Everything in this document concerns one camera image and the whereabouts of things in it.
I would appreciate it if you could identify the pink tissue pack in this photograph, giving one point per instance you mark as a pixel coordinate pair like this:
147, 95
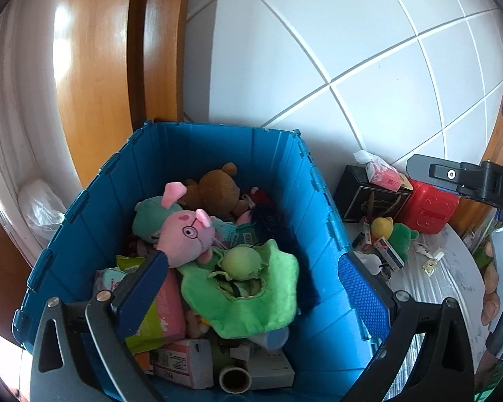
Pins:
383, 176

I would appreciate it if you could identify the brown teddy bear plush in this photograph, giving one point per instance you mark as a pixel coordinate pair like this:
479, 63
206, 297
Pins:
218, 188

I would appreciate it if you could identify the red pink plush doll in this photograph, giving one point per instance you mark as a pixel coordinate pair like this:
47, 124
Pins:
258, 197

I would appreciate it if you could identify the pink pig plush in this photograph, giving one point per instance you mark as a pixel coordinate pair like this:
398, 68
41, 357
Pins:
184, 234

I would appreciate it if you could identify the blue capped bottle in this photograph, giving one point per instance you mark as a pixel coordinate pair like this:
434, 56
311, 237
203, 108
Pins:
272, 337

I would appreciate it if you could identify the green round plush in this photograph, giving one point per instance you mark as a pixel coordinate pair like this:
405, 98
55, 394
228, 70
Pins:
239, 261

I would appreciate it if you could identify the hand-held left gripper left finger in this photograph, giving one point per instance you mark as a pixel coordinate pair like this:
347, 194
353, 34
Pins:
144, 291

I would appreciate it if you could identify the red white blue box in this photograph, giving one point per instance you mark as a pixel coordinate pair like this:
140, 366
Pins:
390, 253

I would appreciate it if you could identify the green plush hat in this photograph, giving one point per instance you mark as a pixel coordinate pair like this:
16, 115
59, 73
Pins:
255, 314

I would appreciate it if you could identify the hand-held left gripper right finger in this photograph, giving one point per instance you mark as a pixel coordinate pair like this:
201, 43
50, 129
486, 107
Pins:
362, 293

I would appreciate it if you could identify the pink wet wipes packet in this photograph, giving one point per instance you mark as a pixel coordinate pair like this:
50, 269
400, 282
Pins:
169, 310

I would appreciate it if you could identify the teal printed packet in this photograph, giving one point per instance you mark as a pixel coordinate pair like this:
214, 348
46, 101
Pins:
239, 234

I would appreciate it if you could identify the pastel tissue packet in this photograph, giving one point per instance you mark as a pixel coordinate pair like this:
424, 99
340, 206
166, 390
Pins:
109, 280

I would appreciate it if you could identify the green wet wipes packet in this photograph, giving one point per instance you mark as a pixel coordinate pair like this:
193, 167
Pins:
144, 335

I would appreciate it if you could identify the yellow green plush toy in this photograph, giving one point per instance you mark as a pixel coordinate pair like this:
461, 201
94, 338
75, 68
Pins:
402, 238

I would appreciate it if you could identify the small red white box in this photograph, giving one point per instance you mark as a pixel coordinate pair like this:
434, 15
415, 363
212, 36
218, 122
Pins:
360, 238

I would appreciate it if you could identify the dark wooden cabinet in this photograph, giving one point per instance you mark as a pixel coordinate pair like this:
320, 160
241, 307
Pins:
4, 276

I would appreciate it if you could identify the black gift box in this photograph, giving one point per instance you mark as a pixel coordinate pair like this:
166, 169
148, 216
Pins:
360, 205

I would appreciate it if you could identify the small beige box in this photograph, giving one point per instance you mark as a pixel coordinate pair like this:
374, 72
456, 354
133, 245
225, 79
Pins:
406, 185

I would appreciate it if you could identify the white plastic bag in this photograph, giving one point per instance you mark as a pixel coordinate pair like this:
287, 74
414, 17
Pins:
42, 209

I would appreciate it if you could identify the blue plastic storage container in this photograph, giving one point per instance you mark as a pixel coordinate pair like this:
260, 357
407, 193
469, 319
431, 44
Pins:
234, 150

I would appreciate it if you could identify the white curtain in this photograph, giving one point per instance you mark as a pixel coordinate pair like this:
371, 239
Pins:
16, 92

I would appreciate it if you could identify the wooden door frame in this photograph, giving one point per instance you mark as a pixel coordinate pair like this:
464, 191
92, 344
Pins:
100, 71

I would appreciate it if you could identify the red toy suitcase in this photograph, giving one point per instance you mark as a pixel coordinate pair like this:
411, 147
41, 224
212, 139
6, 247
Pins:
431, 213

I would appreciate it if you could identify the small white packet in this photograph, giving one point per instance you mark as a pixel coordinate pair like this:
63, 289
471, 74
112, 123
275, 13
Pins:
431, 259

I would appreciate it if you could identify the wooden side frame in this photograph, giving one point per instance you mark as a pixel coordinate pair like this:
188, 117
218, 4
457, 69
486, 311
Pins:
473, 213

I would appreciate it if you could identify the teal plush toy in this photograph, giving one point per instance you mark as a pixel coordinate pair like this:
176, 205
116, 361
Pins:
149, 217

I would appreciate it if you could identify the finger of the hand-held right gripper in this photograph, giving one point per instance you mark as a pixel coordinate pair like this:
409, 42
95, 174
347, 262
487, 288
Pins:
427, 171

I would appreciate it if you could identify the pink white box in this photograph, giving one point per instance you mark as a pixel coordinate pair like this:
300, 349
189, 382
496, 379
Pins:
180, 360

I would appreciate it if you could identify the person's right hand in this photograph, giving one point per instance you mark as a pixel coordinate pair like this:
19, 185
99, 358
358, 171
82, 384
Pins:
491, 284

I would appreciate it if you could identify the cardboard roll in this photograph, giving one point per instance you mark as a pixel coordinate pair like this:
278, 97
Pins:
234, 379

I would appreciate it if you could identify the orange box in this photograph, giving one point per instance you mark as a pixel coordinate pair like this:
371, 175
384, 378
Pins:
143, 362

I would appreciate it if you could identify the black wristband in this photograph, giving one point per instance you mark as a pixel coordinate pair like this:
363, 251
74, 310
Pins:
384, 273

